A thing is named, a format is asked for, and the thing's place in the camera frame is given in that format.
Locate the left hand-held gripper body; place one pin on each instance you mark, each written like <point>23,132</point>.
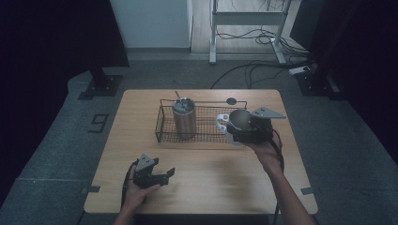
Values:
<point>145,176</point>

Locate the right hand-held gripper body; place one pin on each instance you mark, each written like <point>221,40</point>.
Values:
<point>258,128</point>

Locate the steel tumbler with lid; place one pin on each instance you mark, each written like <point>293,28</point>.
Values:
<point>184,120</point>

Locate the metal straw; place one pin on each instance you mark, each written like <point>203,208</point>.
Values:
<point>177,95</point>

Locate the person's left hand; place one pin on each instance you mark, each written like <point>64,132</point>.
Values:
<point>136,195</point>

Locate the person's right hand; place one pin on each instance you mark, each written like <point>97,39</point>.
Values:
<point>267,153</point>

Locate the grey tape piece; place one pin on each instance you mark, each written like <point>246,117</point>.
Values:
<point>307,191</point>
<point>91,189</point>

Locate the white power strip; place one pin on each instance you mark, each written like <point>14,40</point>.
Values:
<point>299,70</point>

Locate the black stand base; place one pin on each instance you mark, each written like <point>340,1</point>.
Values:
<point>101,86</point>
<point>317,84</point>

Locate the dark curtain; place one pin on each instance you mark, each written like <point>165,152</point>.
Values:
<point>47,47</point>
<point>359,47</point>

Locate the white cabinet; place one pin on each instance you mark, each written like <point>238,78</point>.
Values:
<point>153,23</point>

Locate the white desk frame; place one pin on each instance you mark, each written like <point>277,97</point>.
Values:
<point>247,18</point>

